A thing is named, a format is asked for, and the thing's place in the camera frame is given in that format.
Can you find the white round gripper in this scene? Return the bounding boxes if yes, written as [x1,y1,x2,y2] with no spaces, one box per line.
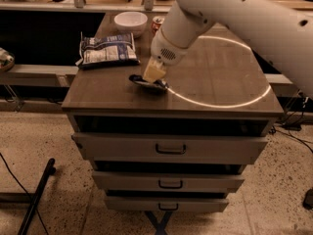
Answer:
[143,27,189,83]

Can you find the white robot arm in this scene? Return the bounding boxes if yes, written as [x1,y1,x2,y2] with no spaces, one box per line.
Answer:
[143,0,313,98]

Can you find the black floor cable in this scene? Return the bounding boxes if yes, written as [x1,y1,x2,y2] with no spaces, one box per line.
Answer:
[0,151,50,235]
[269,91,313,155]

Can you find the round tray at left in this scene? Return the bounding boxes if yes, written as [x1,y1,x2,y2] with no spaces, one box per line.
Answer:
[0,48,15,71]

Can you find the grey drawer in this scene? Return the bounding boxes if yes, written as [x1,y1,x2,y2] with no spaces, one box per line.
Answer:
[72,133,267,165]
[92,171,244,193]
[105,197,229,212]

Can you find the middle grey drawer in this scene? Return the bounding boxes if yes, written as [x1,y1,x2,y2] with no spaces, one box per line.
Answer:
[92,171,244,193]

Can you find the black floor cable right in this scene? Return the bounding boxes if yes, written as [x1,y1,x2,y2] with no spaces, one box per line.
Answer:
[269,91,313,155]

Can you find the grey drawer cabinet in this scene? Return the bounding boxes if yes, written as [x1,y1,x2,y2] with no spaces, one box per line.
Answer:
[63,26,283,201]

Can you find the orange soda can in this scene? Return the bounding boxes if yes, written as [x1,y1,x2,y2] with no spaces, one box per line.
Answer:
[152,16,164,33]

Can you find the blue rxbar snack bar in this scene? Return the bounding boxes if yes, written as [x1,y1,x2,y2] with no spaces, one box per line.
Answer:
[129,74,169,92]

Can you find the black metal floor bar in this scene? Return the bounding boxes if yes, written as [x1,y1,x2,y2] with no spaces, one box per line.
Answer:
[18,158,56,235]

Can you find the bottom grey drawer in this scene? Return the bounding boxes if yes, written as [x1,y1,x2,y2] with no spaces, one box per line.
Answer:
[105,197,229,212]

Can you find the blue white chip bag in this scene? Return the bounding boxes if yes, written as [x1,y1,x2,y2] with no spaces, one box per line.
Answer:
[75,33,140,70]

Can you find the top grey drawer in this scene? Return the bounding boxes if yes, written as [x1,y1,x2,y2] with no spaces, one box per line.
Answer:
[72,133,267,165]

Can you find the white ceramic bowl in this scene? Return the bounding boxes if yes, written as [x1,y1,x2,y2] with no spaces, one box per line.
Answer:
[113,12,148,38]

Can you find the black floor cable left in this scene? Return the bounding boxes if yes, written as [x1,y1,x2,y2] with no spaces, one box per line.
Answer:
[0,151,50,235]

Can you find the grey metal side rail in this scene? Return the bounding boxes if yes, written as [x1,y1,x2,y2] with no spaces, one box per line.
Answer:
[0,65,78,87]

